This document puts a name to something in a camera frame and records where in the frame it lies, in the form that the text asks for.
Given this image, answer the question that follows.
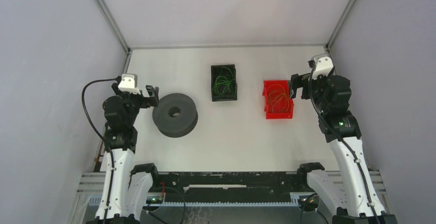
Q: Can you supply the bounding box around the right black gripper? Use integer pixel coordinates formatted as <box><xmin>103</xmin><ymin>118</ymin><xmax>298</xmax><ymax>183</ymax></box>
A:
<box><xmin>287</xmin><ymin>72</ymin><xmax>332</xmax><ymax>113</ymax></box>

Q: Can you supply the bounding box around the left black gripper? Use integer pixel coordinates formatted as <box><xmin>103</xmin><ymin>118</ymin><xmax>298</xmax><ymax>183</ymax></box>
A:
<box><xmin>112</xmin><ymin>84</ymin><xmax>158</xmax><ymax>126</ymax></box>

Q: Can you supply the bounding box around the dark grey cable spool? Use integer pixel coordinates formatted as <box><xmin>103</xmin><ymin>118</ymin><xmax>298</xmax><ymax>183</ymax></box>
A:
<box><xmin>152</xmin><ymin>93</ymin><xmax>198</xmax><ymax>138</ymax></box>

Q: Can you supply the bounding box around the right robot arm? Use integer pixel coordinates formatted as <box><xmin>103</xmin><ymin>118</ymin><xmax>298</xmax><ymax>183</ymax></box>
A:
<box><xmin>289</xmin><ymin>73</ymin><xmax>397</xmax><ymax>223</ymax></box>

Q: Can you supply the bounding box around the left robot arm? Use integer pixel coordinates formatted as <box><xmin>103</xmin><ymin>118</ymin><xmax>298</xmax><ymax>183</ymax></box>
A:
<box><xmin>91</xmin><ymin>83</ymin><xmax>161</xmax><ymax>223</ymax></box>

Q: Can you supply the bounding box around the red plastic bin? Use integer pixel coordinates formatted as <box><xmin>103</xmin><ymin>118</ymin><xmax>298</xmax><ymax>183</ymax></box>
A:
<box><xmin>262</xmin><ymin>80</ymin><xmax>294</xmax><ymax>120</ymax></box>

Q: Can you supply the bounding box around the black plastic bin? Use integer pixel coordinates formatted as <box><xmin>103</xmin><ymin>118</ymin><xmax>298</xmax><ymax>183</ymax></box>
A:
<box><xmin>210</xmin><ymin>64</ymin><xmax>238</xmax><ymax>102</ymax></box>

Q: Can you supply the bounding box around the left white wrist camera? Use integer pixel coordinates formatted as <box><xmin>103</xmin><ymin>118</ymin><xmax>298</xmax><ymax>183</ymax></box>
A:
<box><xmin>118</xmin><ymin>73</ymin><xmax>141</xmax><ymax>95</ymax></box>

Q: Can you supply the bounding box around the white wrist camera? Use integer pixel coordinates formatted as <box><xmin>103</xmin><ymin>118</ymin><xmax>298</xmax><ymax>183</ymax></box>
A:
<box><xmin>118</xmin><ymin>73</ymin><xmax>141</xmax><ymax>95</ymax></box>
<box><xmin>310</xmin><ymin>53</ymin><xmax>334</xmax><ymax>80</ymax></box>

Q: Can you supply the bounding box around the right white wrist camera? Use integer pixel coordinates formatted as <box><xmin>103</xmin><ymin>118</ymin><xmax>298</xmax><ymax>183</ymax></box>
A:
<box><xmin>310</xmin><ymin>53</ymin><xmax>334</xmax><ymax>80</ymax></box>

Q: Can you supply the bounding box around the green cable in black bin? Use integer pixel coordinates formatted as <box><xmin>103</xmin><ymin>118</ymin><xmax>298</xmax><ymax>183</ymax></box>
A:
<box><xmin>213</xmin><ymin>66</ymin><xmax>237</xmax><ymax>97</ymax></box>

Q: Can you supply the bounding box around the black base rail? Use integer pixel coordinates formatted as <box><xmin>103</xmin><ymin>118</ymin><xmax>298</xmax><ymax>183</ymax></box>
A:
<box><xmin>149</xmin><ymin>171</ymin><xmax>314</xmax><ymax>204</ymax></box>

